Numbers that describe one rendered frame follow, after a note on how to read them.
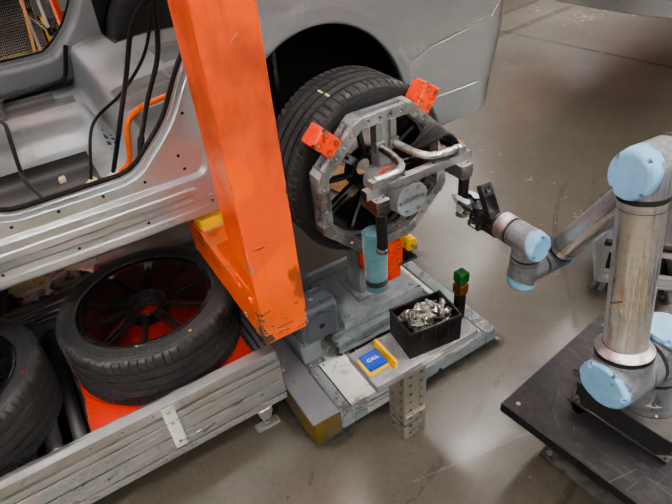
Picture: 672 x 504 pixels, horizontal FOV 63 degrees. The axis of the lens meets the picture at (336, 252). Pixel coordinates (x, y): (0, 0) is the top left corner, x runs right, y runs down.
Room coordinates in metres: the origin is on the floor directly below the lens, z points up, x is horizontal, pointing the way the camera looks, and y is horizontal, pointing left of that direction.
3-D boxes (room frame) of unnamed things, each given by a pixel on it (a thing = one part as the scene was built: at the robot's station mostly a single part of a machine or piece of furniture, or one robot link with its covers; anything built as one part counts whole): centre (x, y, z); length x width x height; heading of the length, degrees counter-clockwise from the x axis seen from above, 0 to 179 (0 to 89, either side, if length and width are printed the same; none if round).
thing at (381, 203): (1.44, -0.14, 0.93); 0.09 x 0.05 x 0.05; 28
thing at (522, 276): (1.32, -0.60, 0.69); 0.12 x 0.09 x 0.12; 117
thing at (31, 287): (2.37, 1.56, 0.02); 0.52 x 0.42 x 0.04; 113
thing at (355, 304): (1.85, -0.11, 0.32); 0.40 x 0.30 x 0.28; 118
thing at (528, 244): (1.32, -0.59, 0.81); 0.12 x 0.09 x 0.10; 28
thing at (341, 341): (1.84, -0.10, 0.13); 0.50 x 0.36 x 0.10; 118
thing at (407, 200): (1.64, -0.22, 0.85); 0.21 x 0.14 x 0.14; 28
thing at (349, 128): (1.70, -0.19, 0.85); 0.54 x 0.07 x 0.54; 118
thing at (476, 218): (1.47, -0.51, 0.80); 0.12 x 0.08 x 0.09; 28
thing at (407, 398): (1.26, -0.21, 0.21); 0.10 x 0.10 x 0.42; 28
